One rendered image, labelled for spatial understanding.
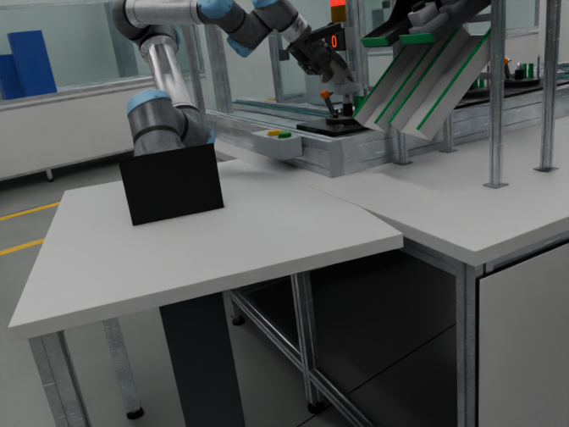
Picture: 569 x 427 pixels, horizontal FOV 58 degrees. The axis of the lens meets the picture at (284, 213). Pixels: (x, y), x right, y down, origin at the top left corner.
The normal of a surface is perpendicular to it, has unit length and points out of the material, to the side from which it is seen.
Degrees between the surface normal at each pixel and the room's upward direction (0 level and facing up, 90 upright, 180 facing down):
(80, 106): 90
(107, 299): 0
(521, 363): 90
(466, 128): 90
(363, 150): 90
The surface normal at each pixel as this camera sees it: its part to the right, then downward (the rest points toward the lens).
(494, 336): 0.46, 0.24
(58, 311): -0.12, -0.94
